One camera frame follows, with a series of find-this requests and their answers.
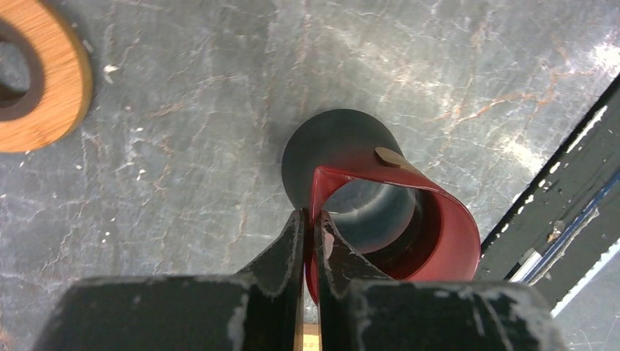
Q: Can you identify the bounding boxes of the light wooden ring holder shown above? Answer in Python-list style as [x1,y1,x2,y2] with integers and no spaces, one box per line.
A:
[1,1,94,153]

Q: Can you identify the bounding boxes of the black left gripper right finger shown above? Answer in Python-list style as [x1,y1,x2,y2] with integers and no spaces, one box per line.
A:
[314,213,564,350]

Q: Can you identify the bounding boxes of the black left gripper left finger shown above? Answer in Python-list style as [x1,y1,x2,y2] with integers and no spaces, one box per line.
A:
[36,211,306,350]

